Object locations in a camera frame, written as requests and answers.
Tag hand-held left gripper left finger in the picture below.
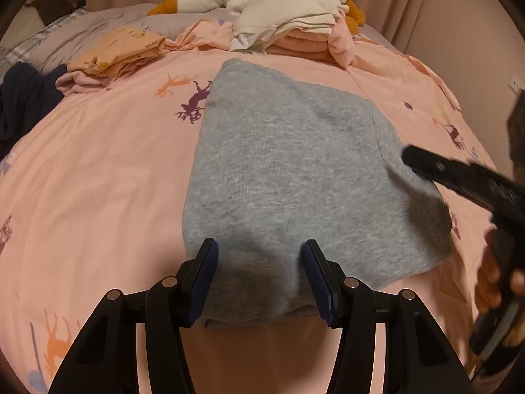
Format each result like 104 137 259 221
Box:
48 238 220 394

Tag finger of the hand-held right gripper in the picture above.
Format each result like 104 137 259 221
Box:
401 144 489 198

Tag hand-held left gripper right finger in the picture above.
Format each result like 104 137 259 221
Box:
301 239 468 394

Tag grey sweater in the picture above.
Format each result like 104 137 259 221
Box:
181 59 453 329

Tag pink folded clothes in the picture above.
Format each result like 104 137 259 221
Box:
266 20 356 69

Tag white folded clothes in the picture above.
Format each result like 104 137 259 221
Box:
229 0 350 55

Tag orange folded clothes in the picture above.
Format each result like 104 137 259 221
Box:
67 25 167 81

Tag person's right hand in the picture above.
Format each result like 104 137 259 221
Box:
475 232 503 315

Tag pink printed duvet cover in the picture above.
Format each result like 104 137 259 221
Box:
0 18 506 394

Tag light pink folded cloth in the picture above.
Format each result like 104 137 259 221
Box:
55 59 124 96

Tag navy blue cloth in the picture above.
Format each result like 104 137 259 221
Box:
0 62 69 159

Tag grey pillow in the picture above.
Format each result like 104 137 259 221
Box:
25 3 239 75

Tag plaid pillow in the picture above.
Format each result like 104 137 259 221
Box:
0 7 89 75

